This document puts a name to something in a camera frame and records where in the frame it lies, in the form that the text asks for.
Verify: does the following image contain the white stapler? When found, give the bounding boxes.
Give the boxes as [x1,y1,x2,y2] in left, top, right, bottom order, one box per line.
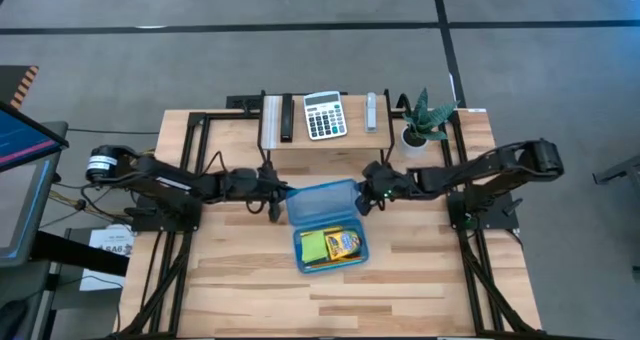
[363,91,379,134]

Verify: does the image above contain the yellow green crayon box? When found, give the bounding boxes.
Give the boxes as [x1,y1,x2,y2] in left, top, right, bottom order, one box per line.
[324,229,363,262]

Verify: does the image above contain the yellow cable bundle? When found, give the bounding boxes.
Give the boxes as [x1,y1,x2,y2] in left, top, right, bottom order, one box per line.
[47,188,134,217]

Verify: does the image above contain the snake plant in white pot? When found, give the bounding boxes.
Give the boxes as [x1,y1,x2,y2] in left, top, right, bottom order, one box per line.
[398,86,461,160]

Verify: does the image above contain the tilted monitor screen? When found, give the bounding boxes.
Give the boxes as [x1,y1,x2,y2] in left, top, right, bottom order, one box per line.
[0,99,71,270]

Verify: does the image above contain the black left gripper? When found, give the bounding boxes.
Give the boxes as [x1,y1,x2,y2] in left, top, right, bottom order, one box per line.
[251,161,297,224]

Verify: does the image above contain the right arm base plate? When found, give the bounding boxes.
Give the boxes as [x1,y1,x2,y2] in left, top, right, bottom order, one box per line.
[446,191,521,232]

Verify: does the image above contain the grey metal stand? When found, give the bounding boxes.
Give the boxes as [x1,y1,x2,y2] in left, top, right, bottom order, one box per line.
[591,153,640,187]

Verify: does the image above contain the green sticky note pad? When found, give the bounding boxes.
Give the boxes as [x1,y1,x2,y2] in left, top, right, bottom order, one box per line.
[299,229,330,265]

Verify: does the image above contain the black aluminium table frame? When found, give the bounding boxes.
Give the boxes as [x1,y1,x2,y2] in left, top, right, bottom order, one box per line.
[112,107,549,340]

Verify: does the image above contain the orange black striped panel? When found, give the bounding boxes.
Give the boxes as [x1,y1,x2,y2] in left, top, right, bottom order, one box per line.
[0,64,41,111]

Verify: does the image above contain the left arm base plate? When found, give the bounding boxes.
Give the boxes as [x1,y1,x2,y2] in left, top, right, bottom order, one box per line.
[129,206,202,234]

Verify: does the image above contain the wooden shelf riser black legs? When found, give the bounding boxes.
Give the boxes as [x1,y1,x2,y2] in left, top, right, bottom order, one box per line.
[256,88,397,171]

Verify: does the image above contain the grey desk calculator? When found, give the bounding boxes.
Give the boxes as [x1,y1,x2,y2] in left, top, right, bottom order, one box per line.
[302,90,349,142]

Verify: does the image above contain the white printed paper sheet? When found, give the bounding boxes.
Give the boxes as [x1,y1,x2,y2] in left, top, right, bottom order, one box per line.
[78,223,137,293]

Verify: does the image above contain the blue plastic pencil box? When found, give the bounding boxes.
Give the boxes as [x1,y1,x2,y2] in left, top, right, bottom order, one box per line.
[284,178,371,276]

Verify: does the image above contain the orange pencil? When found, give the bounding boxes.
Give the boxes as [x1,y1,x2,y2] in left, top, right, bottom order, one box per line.
[305,257,363,270]

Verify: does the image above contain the black stapler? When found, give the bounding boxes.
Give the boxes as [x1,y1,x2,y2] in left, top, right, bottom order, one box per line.
[279,92,295,144]

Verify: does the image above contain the black power strip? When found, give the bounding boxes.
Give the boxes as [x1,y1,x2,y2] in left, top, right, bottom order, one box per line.
[225,94,264,112]

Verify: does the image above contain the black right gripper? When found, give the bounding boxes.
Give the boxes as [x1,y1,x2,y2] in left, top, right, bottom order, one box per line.
[355,160,417,217]

